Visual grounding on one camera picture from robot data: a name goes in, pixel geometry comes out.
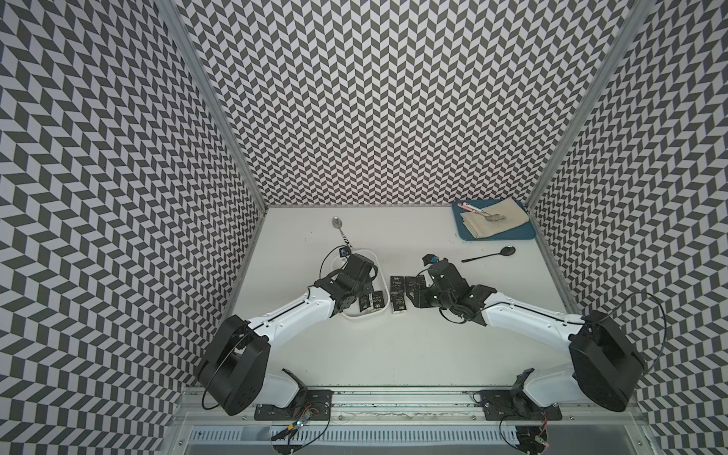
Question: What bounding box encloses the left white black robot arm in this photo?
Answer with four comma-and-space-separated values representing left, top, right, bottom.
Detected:
195, 253, 378, 416

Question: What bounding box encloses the beige folded cloth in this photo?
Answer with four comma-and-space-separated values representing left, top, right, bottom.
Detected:
461, 198, 529, 239

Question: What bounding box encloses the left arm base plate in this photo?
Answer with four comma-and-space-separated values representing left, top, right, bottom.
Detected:
254, 389, 334, 423

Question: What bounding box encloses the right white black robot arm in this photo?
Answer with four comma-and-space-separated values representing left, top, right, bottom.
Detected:
413, 254, 648, 417

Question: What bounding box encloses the white plastic storage box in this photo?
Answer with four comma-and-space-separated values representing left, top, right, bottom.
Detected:
342, 248, 392, 322

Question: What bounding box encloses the silver spoon patterned handle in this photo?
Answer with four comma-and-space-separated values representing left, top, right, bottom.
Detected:
332, 216, 352, 248

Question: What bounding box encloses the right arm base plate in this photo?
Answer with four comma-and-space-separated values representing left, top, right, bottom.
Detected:
475, 389, 563, 422

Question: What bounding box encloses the teal tray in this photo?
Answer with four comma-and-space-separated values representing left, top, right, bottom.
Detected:
451, 198, 536, 242

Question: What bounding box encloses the black spoon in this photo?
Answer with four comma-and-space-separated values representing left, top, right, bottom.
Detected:
461, 246, 516, 264

